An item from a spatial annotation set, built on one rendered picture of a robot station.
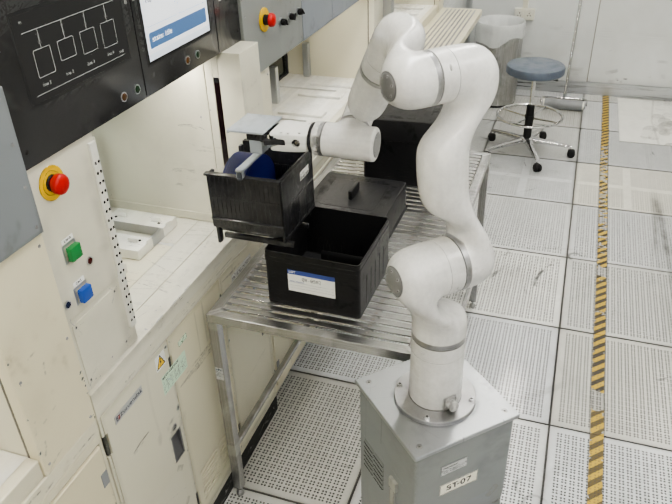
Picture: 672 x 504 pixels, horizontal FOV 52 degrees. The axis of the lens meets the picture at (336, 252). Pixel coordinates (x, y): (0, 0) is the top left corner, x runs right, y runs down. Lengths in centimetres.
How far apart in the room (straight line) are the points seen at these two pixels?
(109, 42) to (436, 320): 86
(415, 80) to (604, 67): 480
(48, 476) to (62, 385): 19
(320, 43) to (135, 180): 145
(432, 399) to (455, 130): 62
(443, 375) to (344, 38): 212
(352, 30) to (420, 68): 211
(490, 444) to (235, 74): 114
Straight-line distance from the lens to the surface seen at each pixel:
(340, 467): 251
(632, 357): 312
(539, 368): 296
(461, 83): 127
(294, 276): 187
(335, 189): 232
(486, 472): 174
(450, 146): 129
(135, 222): 216
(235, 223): 180
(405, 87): 121
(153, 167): 218
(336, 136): 165
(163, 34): 167
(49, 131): 137
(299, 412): 270
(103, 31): 149
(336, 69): 340
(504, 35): 540
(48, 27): 137
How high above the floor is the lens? 191
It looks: 32 degrees down
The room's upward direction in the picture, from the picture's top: 2 degrees counter-clockwise
